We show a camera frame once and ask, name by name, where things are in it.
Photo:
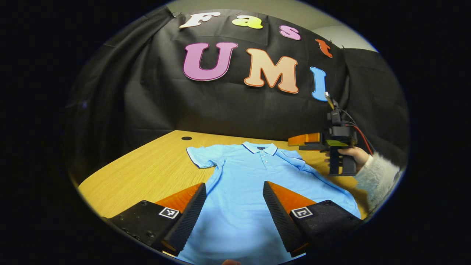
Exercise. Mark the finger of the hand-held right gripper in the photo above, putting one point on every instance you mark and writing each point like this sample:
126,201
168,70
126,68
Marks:
305,140

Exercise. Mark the black backdrop cloth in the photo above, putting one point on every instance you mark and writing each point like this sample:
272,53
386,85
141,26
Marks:
220,106

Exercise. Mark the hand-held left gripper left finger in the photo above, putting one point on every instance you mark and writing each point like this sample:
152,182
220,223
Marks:
189,215

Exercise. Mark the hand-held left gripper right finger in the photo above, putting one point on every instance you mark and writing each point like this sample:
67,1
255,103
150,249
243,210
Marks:
279,215

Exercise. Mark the light blue polo T-shirt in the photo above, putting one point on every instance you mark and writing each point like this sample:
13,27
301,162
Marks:
250,191

